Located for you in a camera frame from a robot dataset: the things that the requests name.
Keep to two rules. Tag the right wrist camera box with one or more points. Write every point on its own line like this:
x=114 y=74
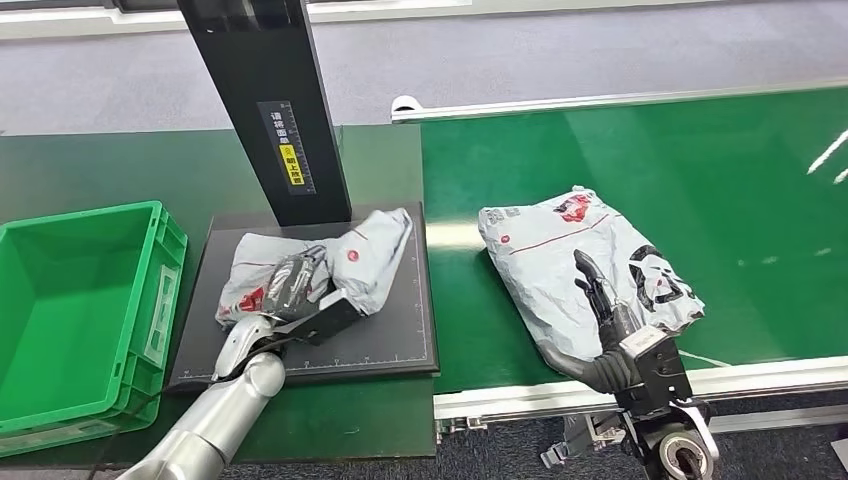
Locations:
x=656 y=358

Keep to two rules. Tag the large white package red print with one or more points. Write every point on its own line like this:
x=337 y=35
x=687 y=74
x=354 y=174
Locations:
x=536 y=265

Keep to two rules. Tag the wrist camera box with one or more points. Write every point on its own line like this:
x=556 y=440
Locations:
x=334 y=314
x=656 y=358

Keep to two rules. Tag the white package black round logo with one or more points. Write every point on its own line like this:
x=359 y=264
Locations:
x=371 y=258

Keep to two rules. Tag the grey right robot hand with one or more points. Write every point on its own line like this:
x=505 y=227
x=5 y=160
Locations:
x=613 y=371

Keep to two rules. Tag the black inbound scanner machine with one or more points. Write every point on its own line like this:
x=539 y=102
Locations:
x=384 y=338

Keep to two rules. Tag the white conveyor roller cap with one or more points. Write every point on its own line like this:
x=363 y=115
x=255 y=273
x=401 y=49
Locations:
x=404 y=106

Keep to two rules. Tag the green conveyor belt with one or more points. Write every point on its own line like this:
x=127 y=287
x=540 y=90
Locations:
x=729 y=218

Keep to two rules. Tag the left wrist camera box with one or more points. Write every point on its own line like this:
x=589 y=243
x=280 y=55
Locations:
x=334 y=314

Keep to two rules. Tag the aluminium conveyor frame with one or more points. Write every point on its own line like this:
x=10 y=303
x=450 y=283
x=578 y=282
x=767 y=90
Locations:
x=762 y=378

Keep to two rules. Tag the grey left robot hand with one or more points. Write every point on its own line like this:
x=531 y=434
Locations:
x=291 y=288

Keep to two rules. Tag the white wall skirting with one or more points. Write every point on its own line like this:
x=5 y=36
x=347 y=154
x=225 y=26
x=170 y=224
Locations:
x=66 y=18

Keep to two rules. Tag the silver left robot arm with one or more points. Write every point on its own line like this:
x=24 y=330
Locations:
x=225 y=411

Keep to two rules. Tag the metal conveyor leg bracket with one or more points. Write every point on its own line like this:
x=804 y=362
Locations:
x=583 y=434

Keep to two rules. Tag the green plastic crate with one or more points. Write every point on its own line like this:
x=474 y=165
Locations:
x=60 y=305

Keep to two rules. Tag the black yellow ruler label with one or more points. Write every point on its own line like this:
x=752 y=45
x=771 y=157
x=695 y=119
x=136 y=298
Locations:
x=289 y=149

